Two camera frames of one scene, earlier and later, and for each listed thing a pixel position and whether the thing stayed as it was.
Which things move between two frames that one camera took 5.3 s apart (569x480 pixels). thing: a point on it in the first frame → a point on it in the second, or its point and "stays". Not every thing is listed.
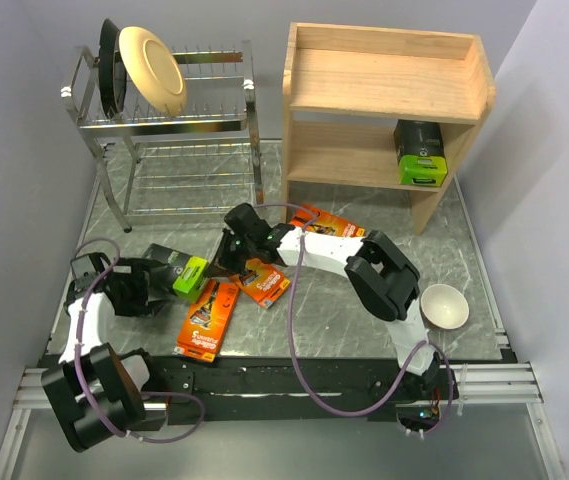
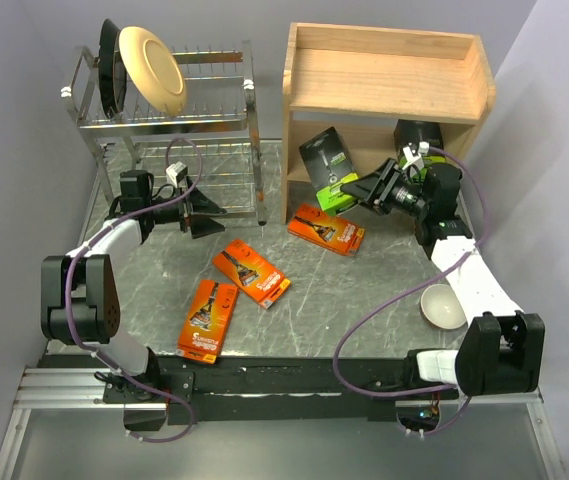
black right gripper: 221,259 → 375,186
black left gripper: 140,276 → 203,225
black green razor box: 420,153 stays
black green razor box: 190,272 → 329,167
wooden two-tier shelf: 345,87 stays
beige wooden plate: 155,67 stays
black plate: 112,69 stays
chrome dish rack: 203,161 stays
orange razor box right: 311,217 stays
